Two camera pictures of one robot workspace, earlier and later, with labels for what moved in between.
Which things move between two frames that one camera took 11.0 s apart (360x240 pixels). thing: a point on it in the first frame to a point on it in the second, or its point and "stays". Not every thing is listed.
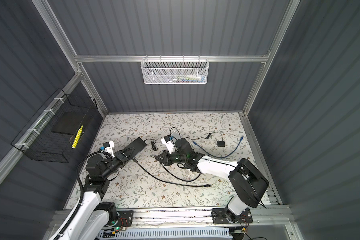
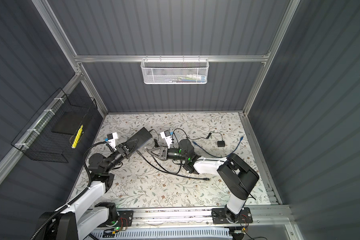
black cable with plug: (172, 175) to (157, 144)
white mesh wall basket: (174, 72) stays
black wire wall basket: (52, 135) stays
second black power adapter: (221, 143) stays
